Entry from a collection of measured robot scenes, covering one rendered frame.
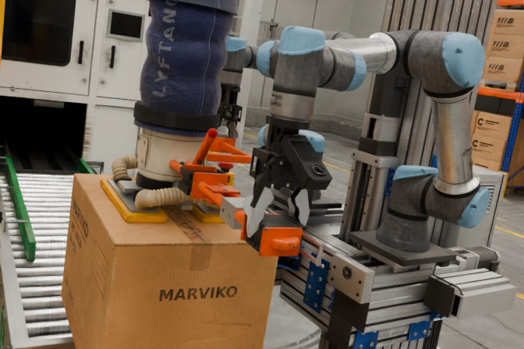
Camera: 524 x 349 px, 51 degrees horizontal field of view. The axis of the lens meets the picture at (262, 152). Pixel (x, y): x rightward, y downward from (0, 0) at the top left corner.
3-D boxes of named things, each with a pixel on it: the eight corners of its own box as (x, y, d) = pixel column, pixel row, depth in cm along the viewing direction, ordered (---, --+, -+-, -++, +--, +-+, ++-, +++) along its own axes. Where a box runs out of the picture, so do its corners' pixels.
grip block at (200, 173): (175, 188, 128) (179, 163, 127) (214, 189, 133) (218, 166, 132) (187, 198, 121) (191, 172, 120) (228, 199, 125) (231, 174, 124)
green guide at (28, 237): (-9, 166, 356) (-8, 153, 354) (9, 167, 361) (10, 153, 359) (6, 262, 218) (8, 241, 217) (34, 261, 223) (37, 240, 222)
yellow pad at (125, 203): (99, 185, 158) (101, 167, 157) (133, 186, 163) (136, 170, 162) (125, 223, 128) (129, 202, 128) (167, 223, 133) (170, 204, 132)
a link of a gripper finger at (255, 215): (238, 228, 98) (263, 183, 98) (253, 240, 93) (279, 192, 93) (224, 222, 96) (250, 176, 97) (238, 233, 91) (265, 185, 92)
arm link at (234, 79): (216, 68, 181) (238, 72, 185) (214, 82, 182) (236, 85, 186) (224, 71, 175) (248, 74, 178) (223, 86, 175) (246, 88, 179)
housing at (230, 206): (217, 218, 109) (220, 196, 109) (247, 218, 112) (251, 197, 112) (231, 230, 103) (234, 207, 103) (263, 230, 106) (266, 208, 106)
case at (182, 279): (60, 295, 173) (73, 173, 166) (181, 289, 191) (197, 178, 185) (94, 416, 121) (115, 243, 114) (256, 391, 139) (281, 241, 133)
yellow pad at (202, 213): (163, 187, 167) (165, 171, 166) (194, 188, 172) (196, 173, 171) (201, 223, 137) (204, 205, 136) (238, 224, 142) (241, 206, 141)
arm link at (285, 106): (323, 99, 92) (282, 93, 88) (319, 125, 93) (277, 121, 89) (301, 93, 99) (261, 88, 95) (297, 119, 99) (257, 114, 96)
